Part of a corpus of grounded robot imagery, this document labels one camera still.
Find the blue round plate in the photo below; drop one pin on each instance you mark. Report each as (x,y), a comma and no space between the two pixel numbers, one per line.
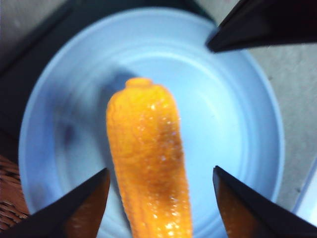
(223,111)

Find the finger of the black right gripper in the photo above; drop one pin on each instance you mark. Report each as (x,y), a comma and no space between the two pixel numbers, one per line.
(267,24)

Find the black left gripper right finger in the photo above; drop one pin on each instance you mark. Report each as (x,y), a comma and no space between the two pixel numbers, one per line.
(252,213)

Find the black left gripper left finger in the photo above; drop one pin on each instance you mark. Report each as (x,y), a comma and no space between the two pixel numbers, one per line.
(62,215)

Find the brown wicker basket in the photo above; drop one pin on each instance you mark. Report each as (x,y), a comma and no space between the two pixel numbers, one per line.
(10,198)

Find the orange yellow corn cob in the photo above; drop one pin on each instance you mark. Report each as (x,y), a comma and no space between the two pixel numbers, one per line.
(148,153)

